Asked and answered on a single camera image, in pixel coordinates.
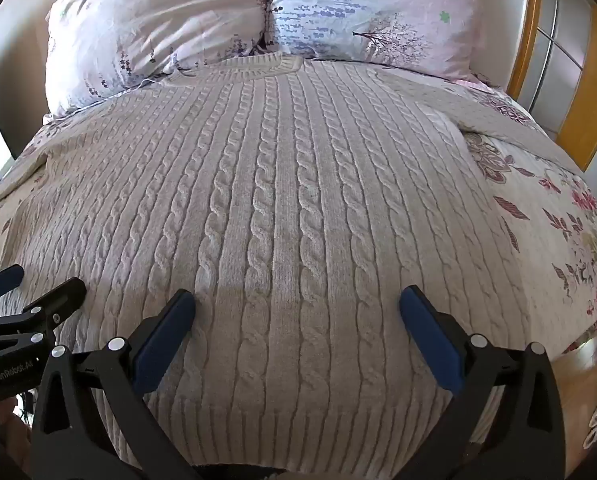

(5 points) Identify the floral bed sheet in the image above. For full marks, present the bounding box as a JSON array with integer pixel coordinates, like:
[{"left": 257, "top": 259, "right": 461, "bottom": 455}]
[{"left": 0, "top": 62, "right": 597, "bottom": 361}]

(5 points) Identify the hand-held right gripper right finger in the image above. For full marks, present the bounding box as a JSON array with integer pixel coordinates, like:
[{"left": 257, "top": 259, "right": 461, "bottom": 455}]
[{"left": 399, "top": 285, "right": 570, "bottom": 480}]

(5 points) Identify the lavender print pillow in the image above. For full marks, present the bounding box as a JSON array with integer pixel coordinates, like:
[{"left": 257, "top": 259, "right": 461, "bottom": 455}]
[{"left": 265, "top": 0, "right": 495, "bottom": 86}]

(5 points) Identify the beige cable knit sweater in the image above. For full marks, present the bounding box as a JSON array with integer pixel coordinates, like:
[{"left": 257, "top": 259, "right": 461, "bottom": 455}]
[{"left": 0, "top": 51, "right": 582, "bottom": 473}]

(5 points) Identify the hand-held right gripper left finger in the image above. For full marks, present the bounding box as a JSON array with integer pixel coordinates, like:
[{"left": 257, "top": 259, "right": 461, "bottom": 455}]
[{"left": 28, "top": 288, "right": 220, "bottom": 480}]

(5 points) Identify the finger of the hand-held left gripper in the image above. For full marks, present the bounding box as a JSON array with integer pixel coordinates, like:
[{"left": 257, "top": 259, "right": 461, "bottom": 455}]
[
  {"left": 0, "top": 277, "right": 87, "bottom": 361},
  {"left": 0, "top": 264, "right": 26, "bottom": 307}
]

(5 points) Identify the wooden wardrobe with grey panels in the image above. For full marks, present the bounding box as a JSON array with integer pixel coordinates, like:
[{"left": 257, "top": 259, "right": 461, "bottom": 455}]
[{"left": 507, "top": 0, "right": 597, "bottom": 173}]

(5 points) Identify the pink floral pillow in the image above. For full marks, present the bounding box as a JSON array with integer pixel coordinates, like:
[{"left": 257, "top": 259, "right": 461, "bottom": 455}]
[{"left": 44, "top": 0, "right": 275, "bottom": 117}]

